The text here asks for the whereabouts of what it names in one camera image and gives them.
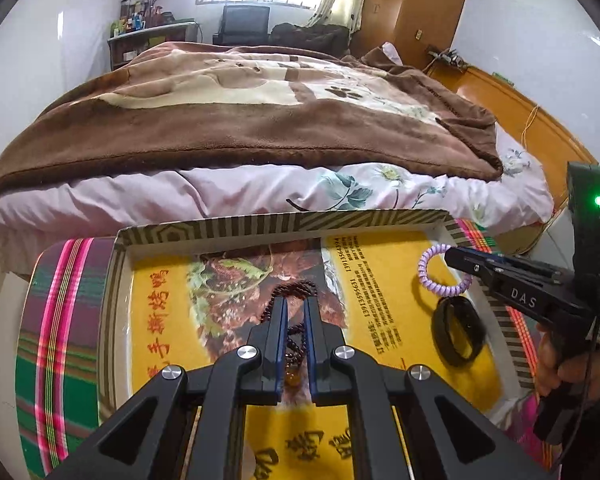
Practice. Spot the wooden side desk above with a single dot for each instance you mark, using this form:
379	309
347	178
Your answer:
124	48

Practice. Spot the dark clothes pile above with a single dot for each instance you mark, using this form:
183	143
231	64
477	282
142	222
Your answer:
333	40

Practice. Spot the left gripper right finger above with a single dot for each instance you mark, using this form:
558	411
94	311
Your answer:
405	423

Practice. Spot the black wristband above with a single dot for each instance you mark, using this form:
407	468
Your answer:
458	332

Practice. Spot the wooden wardrobe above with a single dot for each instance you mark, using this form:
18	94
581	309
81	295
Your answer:
414	27

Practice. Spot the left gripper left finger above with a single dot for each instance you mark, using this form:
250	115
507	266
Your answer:
188	423

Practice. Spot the black camera module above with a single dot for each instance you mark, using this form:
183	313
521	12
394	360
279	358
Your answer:
583	185

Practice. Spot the striped yellow cardboard box tray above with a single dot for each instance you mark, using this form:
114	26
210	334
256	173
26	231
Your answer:
294	438

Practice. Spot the brown paw print blanket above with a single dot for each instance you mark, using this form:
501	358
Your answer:
182	105

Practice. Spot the black office chair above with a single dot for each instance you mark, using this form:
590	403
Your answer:
243	25

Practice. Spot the pink green plaid cloth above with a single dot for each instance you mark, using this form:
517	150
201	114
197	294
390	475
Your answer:
104	315

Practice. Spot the pink floral bed sheet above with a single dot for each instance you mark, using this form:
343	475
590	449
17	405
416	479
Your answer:
32	220

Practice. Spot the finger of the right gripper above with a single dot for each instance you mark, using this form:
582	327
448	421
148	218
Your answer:
522	266
482	265

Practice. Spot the wooden headboard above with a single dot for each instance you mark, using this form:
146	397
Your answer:
552	144

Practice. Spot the right hand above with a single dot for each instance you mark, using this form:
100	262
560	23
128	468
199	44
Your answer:
550	374

